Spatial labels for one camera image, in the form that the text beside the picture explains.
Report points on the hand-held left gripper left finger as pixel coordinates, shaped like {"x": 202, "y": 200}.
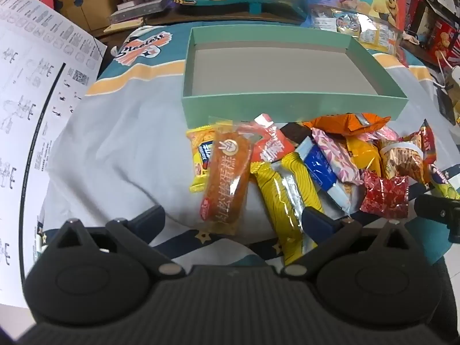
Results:
{"x": 151, "y": 219}

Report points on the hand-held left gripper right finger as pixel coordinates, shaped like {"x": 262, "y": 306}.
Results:
{"x": 316, "y": 221}

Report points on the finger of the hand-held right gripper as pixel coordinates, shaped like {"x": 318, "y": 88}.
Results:
{"x": 435, "y": 210}

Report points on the yellow-green snack packet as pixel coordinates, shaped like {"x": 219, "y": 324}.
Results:
{"x": 444, "y": 183}

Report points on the yellow striped packet silver seam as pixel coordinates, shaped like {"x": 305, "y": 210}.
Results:
{"x": 280, "y": 201}

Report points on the red sparkly candy packet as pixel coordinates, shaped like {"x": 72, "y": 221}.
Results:
{"x": 384, "y": 194}

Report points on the blue white cracker packet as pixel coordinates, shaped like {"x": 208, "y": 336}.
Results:
{"x": 320, "y": 167}

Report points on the noodle-print snack packet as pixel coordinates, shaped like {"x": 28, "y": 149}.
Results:
{"x": 402, "y": 158}

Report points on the pink leaf-pattern packet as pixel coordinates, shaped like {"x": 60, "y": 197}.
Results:
{"x": 336, "y": 158}

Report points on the yellow candy packet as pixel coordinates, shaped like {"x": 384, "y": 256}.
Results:
{"x": 363, "y": 154}

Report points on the orange cake stick packet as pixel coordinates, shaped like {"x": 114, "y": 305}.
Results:
{"x": 224, "y": 179}

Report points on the yellow biscuit packet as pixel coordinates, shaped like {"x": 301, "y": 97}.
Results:
{"x": 199, "y": 151}

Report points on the orange-red snack packet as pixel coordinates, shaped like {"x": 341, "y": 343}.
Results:
{"x": 273, "y": 147}

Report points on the pink red snack packet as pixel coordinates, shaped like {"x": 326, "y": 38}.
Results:
{"x": 386, "y": 133}

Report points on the brown chocolate bar packet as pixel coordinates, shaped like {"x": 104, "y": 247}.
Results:
{"x": 294, "y": 132}

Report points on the orange packet silver seam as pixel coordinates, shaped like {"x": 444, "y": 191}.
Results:
{"x": 345, "y": 122}

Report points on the green cardboard box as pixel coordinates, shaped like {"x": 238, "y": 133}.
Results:
{"x": 251, "y": 107}

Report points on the teal printed blanket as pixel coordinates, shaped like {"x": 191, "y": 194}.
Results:
{"x": 125, "y": 143}

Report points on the white instruction sheet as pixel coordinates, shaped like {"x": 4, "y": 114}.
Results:
{"x": 36, "y": 79}

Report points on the flat beige box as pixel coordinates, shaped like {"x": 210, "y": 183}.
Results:
{"x": 118, "y": 28}

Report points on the grey clear plastic box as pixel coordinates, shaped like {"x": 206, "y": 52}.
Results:
{"x": 140, "y": 10}

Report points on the large cartoon snack bag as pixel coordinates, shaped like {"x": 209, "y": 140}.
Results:
{"x": 381, "y": 0}

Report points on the cardboard box blue bear print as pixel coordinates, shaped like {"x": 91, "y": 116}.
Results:
{"x": 90, "y": 10}

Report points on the teal toy track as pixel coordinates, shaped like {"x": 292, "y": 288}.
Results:
{"x": 215, "y": 3}

